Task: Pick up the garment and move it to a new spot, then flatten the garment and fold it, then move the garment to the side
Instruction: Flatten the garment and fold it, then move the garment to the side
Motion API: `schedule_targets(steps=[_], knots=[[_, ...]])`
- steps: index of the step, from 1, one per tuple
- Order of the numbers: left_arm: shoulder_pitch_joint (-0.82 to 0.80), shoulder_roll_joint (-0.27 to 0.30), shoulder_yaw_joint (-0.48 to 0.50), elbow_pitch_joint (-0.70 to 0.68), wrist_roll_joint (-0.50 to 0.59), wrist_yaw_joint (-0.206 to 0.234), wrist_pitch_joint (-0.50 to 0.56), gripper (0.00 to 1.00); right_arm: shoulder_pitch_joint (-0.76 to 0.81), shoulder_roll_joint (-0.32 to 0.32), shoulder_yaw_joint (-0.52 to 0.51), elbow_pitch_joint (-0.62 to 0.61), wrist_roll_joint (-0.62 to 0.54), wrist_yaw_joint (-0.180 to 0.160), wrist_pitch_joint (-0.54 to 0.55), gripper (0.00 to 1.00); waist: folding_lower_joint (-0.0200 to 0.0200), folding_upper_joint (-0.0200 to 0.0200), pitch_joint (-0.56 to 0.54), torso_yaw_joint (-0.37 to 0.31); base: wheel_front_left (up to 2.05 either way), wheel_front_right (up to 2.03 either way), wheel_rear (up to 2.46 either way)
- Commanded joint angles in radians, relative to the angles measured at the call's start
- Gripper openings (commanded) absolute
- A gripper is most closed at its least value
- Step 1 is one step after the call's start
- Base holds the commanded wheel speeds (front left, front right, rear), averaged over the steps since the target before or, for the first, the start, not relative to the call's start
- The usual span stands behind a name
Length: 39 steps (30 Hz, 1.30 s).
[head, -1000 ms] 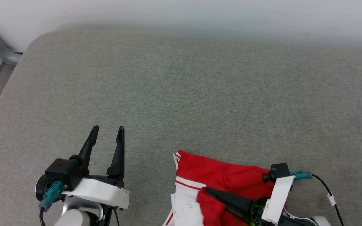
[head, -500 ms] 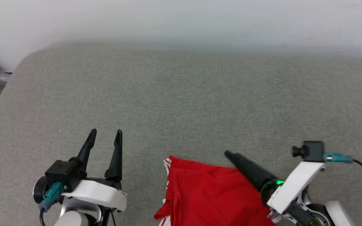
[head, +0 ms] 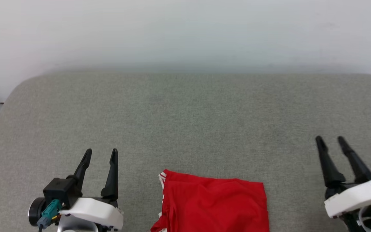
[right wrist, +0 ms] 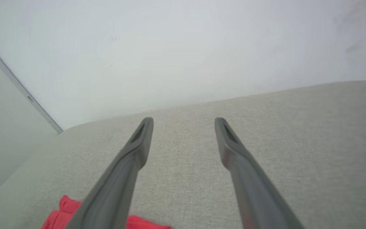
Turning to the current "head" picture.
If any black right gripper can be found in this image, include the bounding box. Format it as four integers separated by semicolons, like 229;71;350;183
315;136;371;202

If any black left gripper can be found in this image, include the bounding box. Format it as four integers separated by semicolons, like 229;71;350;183
66;148;119;207

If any red and white shirt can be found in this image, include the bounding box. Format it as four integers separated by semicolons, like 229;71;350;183
150;169;270;232

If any teal cable connector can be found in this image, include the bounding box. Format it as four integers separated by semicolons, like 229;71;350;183
37;199;62;228

